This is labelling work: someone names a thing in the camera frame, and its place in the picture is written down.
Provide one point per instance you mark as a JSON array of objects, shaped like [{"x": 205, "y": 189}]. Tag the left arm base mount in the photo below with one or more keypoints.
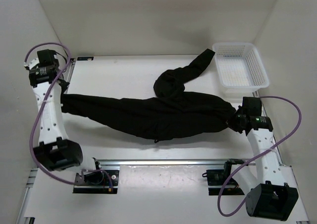
[{"x": 99, "y": 182}]

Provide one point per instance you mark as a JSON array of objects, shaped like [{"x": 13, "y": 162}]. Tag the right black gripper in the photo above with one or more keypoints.
[{"x": 231, "y": 122}]

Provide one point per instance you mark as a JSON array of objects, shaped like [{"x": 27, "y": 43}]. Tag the aluminium front rail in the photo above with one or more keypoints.
[{"x": 166, "y": 162}]

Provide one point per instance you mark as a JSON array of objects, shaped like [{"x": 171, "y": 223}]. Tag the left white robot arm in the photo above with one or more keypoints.
[{"x": 55, "y": 151}]

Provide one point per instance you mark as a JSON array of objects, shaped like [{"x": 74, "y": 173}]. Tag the black trousers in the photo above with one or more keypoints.
[{"x": 172, "y": 113}]

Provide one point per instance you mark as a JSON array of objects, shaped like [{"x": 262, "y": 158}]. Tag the dark label sticker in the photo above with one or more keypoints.
[{"x": 85, "y": 58}]

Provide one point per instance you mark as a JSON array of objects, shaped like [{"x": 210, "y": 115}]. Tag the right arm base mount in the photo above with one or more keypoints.
[{"x": 216, "y": 178}]

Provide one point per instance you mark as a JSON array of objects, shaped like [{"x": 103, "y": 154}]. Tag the white plastic basket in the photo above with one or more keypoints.
[{"x": 240, "y": 68}]

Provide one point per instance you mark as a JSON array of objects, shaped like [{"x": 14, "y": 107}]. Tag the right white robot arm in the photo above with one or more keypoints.
[{"x": 267, "y": 193}]

